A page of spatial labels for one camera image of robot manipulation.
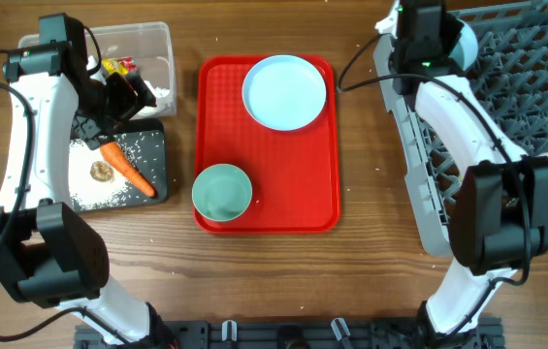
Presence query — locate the light blue plate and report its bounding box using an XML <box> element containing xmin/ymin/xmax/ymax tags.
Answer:
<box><xmin>242</xmin><ymin>55</ymin><xmax>327</xmax><ymax>132</ymax></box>

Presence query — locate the mint green bowl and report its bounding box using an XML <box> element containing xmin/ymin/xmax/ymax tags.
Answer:
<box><xmin>192</xmin><ymin>163</ymin><xmax>253</xmax><ymax>222</ymax></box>

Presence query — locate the orange carrot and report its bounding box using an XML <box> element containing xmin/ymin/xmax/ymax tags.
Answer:
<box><xmin>100</xmin><ymin>142</ymin><xmax>156</xmax><ymax>198</ymax></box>

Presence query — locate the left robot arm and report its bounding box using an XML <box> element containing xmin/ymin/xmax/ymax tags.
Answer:
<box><xmin>0</xmin><ymin>14</ymin><xmax>178</xmax><ymax>348</ymax></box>

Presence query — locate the black plastic tray bin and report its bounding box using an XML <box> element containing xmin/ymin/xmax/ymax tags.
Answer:
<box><xmin>67</xmin><ymin>117</ymin><xmax>170</xmax><ymax>212</ymax></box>

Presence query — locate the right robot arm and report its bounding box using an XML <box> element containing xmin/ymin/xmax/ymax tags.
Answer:
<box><xmin>389</xmin><ymin>1</ymin><xmax>548</xmax><ymax>347</ymax></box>

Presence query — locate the grey dishwasher rack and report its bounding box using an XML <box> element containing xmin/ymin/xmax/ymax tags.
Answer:
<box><xmin>380</xmin><ymin>1</ymin><xmax>548</xmax><ymax>257</ymax></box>

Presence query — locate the red wrapper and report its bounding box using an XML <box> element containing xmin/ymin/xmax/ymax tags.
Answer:
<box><xmin>118</xmin><ymin>56</ymin><xmax>138</xmax><ymax>72</ymax></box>

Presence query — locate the clear plastic waste bin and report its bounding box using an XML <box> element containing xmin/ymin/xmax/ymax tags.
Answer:
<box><xmin>3</xmin><ymin>14</ymin><xmax>177</xmax><ymax>129</ymax></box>

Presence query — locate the white tissue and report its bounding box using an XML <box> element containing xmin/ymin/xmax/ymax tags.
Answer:
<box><xmin>135</xmin><ymin>87</ymin><xmax>172</xmax><ymax>118</ymax></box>

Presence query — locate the yellow candy wrapper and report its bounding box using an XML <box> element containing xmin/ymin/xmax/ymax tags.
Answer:
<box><xmin>102</xmin><ymin>59</ymin><xmax>129</xmax><ymax>76</ymax></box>

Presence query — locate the red serving tray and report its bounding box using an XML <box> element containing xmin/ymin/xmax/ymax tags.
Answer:
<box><xmin>194</xmin><ymin>55</ymin><xmax>341</xmax><ymax>235</ymax></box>

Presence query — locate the brown mushroom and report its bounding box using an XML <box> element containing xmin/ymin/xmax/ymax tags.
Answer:
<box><xmin>90</xmin><ymin>161</ymin><xmax>113</xmax><ymax>182</ymax></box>

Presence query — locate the light blue bowl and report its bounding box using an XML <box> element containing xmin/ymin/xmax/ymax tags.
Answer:
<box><xmin>449</xmin><ymin>21</ymin><xmax>479</xmax><ymax>72</ymax></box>

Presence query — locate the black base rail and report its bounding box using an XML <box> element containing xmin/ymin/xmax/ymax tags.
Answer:
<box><xmin>73</xmin><ymin>317</ymin><xmax>503</xmax><ymax>349</ymax></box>

